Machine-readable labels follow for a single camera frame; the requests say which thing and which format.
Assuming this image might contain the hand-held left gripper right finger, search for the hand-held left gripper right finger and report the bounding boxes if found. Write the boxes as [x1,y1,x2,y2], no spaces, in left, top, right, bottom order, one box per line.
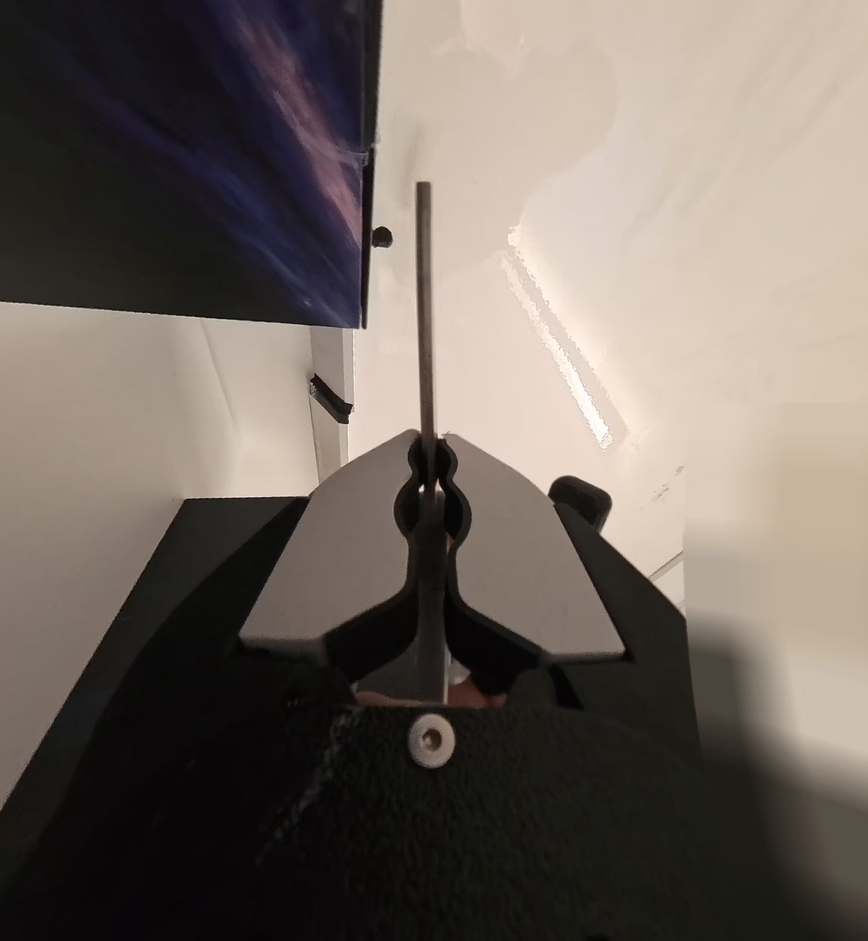
[437,435,627,692]

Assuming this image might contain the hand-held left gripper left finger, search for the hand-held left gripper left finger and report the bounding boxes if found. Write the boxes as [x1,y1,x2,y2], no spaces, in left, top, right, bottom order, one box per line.
[240,431,426,685]

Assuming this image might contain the grey and orange scissors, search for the grey and orange scissors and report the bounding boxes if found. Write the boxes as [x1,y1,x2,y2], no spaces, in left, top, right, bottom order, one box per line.
[414,181,455,704]

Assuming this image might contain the black box with purple print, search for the black box with purple print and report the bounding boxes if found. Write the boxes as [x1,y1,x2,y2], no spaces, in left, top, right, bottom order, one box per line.
[0,0,385,330]

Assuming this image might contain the person's left hand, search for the person's left hand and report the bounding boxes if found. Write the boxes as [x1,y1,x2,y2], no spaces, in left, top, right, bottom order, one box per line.
[353,664,510,711]

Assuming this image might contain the glossy white panel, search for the glossy white panel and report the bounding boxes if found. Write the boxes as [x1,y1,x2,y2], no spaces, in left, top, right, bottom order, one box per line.
[349,0,868,589]

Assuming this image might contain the black bracket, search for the black bracket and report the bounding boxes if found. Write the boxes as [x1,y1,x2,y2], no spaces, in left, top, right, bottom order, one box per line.
[305,373,352,426]

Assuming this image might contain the aluminium frame post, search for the aluminium frame post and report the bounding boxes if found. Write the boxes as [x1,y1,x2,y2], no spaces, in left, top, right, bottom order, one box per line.
[309,327,355,479]

